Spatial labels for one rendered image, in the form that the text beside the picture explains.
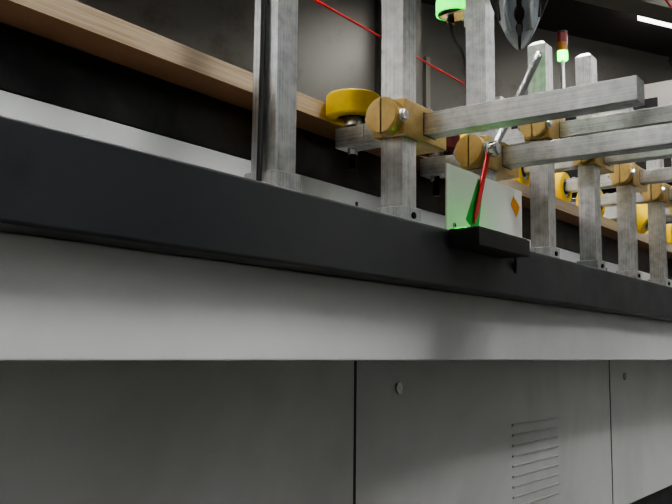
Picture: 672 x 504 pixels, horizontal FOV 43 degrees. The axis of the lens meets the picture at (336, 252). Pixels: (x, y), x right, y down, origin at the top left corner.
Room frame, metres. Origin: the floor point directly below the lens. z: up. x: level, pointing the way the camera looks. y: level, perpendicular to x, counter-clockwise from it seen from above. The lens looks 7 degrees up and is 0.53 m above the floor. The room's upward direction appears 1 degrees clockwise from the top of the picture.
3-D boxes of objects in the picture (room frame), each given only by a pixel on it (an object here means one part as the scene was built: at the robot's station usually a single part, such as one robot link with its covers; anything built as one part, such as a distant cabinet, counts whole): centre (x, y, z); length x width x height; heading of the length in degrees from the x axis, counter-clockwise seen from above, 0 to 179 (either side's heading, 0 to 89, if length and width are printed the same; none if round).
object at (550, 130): (1.54, -0.39, 0.94); 0.14 x 0.06 x 0.05; 144
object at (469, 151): (1.34, -0.24, 0.84); 0.14 x 0.06 x 0.05; 144
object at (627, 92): (1.09, -0.18, 0.84); 0.44 x 0.03 x 0.04; 54
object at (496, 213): (1.28, -0.23, 0.75); 0.26 x 0.01 x 0.10; 144
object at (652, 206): (2.13, -0.82, 0.91); 0.04 x 0.04 x 0.48; 54
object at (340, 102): (1.21, -0.02, 0.85); 0.08 x 0.08 x 0.11
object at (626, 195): (1.93, -0.67, 0.91); 0.04 x 0.04 x 0.48; 54
